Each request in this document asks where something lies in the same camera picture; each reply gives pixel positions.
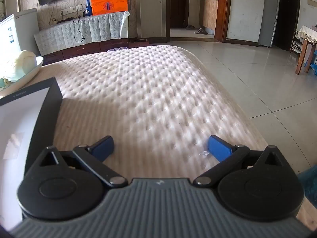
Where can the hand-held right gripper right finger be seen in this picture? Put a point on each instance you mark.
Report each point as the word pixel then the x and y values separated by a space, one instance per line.
pixel 220 148

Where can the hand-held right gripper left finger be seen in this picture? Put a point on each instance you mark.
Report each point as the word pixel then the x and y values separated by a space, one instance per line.
pixel 104 145

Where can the grey cardboard box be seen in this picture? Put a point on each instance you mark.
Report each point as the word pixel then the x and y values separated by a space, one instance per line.
pixel 47 104

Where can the beige quilted bed cover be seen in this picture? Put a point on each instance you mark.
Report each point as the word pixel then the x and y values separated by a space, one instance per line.
pixel 148 91

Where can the teal plastic object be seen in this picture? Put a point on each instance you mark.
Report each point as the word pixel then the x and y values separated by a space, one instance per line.
pixel 308 186

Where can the dark wooden television cabinet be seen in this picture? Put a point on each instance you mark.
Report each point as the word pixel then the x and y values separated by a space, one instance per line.
pixel 81 50

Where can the white oval plate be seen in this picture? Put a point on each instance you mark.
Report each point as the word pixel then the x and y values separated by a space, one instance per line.
pixel 35 70

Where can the pale patterned cabinet cover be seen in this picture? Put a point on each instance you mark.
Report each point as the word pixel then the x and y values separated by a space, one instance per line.
pixel 99 29

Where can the napa cabbage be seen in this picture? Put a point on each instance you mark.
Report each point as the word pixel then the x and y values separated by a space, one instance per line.
pixel 23 62

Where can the grey slippers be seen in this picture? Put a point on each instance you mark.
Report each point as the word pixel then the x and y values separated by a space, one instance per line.
pixel 201 31

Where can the wooden table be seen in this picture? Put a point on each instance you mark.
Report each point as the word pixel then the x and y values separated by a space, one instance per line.
pixel 301 57

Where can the blue plastic stool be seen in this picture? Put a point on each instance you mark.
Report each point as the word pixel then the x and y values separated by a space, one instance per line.
pixel 312 65

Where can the metal shoe rack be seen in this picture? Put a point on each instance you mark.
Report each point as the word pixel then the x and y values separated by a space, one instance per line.
pixel 296 42

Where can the black power strip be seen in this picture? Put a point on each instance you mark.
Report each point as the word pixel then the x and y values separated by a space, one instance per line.
pixel 65 20

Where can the wooden kitchen cabinet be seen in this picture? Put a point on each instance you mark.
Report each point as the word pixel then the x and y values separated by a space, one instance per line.
pixel 209 14

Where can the blue glass bottle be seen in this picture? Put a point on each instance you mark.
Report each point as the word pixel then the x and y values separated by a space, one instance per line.
pixel 87 9

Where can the white chest freezer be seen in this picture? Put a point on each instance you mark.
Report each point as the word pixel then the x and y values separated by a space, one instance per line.
pixel 22 32

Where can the silver refrigerator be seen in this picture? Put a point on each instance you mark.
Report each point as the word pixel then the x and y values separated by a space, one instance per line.
pixel 268 12

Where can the lace tablecloth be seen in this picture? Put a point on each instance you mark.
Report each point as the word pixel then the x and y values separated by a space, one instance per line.
pixel 308 33

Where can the dark wooden door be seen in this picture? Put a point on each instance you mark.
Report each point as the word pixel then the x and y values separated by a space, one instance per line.
pixel 178 5

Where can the wooden door frame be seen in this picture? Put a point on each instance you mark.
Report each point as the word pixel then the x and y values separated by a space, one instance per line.
pixel 223 10

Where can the white wall socket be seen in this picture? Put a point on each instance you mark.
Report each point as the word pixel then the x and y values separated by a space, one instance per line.
pixel 78 7
pixel 65 11

